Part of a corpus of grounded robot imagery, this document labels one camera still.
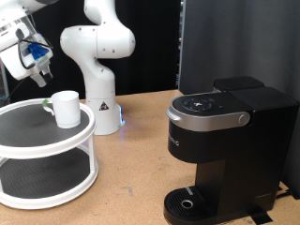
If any black power cord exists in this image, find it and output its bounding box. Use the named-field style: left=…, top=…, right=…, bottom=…
left=276, top=187, right=300, bottom=201

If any white two-tier turntable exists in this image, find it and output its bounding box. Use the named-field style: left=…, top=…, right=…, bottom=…
left=0, top=97, right=100, bottom=210

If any black Keurig coffee machine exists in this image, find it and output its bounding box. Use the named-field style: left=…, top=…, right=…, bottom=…
left=162, top=75, right=300, bottom=225

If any black camera cable on arm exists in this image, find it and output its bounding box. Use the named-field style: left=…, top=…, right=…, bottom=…
left=16, top=28, right=54, bottom=71

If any thin black hanging cable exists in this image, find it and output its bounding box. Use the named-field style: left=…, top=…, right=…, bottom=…
left=0, top=76, right=28, bottom=106

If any white mug green-taped handle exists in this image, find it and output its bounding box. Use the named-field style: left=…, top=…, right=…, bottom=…
left=41, top=90, right=82, bottom=129

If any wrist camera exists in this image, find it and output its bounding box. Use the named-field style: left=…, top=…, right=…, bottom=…
left=30, top=55, right=53, bottom=73

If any black tape strip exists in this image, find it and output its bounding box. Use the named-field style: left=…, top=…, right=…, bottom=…
left=247, top=206, right=275, bottom=225

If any blue cable clip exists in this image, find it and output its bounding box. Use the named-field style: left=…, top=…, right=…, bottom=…
left=27, top=43, right=51, bottom=61

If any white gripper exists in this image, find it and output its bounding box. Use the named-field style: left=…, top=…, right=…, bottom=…
left=0, top=32, right=54, bottom=89

